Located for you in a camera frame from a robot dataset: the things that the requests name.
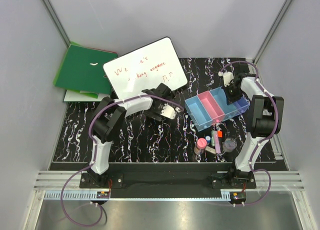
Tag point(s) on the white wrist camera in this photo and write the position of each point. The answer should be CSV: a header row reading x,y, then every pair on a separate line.
x,y
227,77
169,112

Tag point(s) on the black marble pattern mat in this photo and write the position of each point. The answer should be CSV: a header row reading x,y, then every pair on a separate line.
x,y
144,140

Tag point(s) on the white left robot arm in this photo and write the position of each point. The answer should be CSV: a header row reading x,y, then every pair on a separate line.
x,y
106,123

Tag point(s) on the white dry-erase board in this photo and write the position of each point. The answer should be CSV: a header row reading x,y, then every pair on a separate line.
x,y
145,68

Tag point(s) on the pink capped glitter jar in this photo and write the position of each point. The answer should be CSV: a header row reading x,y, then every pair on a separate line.
x,y
200,146

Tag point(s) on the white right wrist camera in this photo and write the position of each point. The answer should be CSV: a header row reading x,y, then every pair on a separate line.
x,y
227,77

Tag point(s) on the purple plastic bin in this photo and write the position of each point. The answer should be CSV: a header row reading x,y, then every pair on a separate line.
x,y
241,105

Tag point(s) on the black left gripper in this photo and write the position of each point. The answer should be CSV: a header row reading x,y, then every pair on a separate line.
x,y
150,112

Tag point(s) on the white small eraser block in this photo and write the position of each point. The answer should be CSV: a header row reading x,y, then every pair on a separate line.
x,y
210,150

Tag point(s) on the clear round glitter container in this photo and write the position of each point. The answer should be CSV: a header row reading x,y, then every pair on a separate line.
x,y
229,145

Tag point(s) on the aluminium rail frame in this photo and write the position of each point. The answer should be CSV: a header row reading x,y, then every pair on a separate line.
x,y
61,204

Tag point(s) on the pink eraser bar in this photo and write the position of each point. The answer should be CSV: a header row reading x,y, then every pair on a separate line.
x,y
218,145

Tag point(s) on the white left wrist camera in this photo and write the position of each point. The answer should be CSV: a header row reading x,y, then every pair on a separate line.
x,y
169,112

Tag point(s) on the pink plastic bin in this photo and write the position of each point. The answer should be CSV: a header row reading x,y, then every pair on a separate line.
x,y
212,107

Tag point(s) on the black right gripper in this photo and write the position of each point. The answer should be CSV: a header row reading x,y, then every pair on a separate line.
x,y
231,99

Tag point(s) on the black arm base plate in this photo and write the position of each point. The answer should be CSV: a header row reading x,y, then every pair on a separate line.
x,y
168,181

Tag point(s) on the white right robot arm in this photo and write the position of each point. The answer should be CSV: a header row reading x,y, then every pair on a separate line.
x,y
264,116

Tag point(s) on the orange small cube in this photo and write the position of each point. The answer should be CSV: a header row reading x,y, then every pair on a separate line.
x,y
220,134

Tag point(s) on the green ring binder folder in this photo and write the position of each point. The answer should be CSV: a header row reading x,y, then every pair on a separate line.
x,y
81,70

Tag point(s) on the green white paper booklet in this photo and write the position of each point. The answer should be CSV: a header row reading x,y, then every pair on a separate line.
x,y
74,96

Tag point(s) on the small blue capped bottle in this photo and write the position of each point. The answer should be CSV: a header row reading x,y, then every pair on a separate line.
x,y
208,140

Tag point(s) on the light blue plastic bin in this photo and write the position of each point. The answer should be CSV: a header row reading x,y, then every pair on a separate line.
x,y
198,113

